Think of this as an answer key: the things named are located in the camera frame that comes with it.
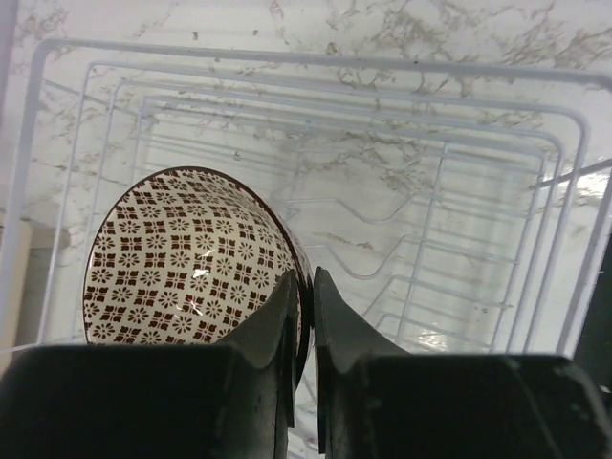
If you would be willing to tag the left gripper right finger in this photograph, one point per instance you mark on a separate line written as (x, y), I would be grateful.
(376, 400)

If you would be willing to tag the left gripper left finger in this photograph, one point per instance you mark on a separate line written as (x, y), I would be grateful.
(230, 399)

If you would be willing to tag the patterned bowl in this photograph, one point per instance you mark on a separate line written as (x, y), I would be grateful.
(184, 256)

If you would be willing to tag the white wire dish rack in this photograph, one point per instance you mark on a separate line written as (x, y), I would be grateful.
(460, 207)

